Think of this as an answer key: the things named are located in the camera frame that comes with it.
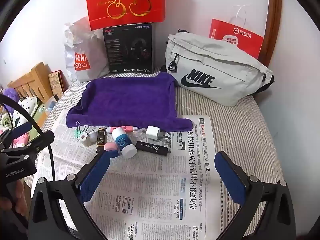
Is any white plastic bag red label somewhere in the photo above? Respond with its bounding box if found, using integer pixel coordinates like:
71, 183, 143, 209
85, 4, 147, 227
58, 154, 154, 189
64, 17, 110, 83

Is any newspaper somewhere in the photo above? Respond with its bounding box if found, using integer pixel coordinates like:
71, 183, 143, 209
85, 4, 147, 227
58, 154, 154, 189
32, 97, 223, 240

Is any white waist bag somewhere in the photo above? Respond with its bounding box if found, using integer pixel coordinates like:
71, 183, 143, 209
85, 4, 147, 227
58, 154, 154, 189
161, 30, 275, 107

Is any striped bed sheet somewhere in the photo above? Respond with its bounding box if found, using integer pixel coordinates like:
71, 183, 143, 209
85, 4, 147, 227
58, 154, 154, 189
25, 66, 285, 240

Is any clear plastic lid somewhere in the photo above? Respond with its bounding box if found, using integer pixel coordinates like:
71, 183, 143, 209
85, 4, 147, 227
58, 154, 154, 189
132, 127, 147, 138

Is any purple towel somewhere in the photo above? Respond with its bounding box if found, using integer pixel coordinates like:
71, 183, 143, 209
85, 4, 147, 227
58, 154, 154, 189
66, 72, 193, 133

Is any black gold tube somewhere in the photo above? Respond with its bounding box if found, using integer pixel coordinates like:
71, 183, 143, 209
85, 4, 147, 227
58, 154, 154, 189
96, 127, 107, 153

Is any black case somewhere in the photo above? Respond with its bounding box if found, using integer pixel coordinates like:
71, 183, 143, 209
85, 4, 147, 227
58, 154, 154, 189
135, 141, 170, 156

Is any red gift bag gold print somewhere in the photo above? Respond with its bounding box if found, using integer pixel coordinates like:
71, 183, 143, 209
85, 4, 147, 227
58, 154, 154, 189
85, 0, 167, 30

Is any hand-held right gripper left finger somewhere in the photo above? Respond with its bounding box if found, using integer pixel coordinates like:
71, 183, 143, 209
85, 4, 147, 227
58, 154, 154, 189
27, 151, 112, 240

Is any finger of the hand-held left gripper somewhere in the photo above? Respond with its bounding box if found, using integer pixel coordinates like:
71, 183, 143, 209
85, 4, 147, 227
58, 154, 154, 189
10, 131, 55, 161
0, 123, 32, 145

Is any white tape roll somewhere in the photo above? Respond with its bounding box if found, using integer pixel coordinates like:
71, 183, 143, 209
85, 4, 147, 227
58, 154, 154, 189
77, 132, 92, 147

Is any green binder clip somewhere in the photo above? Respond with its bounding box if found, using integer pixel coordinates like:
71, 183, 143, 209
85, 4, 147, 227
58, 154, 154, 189
73, 121, 92, 138

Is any brown wooden frame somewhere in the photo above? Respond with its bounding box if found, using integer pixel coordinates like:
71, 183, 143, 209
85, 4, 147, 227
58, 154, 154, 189
259, 0, 283, 60

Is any brown patterned box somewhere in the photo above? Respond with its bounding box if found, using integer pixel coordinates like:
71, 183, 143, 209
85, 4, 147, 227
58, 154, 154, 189
48, 70, 66, 100

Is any blue white bottle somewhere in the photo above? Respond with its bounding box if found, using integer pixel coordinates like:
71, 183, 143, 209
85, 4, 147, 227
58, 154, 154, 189
111, 127, 138, 159

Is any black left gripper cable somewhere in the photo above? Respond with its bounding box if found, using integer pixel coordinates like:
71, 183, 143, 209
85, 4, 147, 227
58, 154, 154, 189
0, 94, 57, 182

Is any white charger plug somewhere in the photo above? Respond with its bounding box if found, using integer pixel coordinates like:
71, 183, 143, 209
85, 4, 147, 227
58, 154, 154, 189
146, 125, 165, 140

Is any white dotted cloth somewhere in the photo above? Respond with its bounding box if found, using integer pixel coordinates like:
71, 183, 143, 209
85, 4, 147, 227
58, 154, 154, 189
12, 96, 44, 125

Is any purple plush toy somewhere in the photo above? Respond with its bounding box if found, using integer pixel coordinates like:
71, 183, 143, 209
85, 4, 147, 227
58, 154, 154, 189
5, 87, 20, 100

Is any red box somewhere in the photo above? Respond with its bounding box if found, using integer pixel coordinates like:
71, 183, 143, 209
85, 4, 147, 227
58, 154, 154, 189
209, 5, 265, 60

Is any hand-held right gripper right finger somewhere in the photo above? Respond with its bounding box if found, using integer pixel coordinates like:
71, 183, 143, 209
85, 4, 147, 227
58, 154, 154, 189
214, 151, 297, 240

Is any pink cloth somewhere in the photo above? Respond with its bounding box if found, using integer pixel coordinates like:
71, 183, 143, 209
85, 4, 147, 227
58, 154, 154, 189
12, 134, 32, 148

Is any pink white pen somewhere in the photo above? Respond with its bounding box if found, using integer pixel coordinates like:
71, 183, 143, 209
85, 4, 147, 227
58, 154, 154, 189
106, 126, 134, 133

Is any black headphone box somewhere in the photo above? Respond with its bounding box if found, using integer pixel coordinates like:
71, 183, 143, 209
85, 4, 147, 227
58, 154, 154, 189
103, 23, 153, 75

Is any wooden headboard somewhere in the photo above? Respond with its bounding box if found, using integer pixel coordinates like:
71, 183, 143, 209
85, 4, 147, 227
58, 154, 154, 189
7, 62, 54, 104

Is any person's left hand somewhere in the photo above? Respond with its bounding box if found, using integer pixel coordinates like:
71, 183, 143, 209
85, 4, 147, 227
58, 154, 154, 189
0, 180, 29, 220

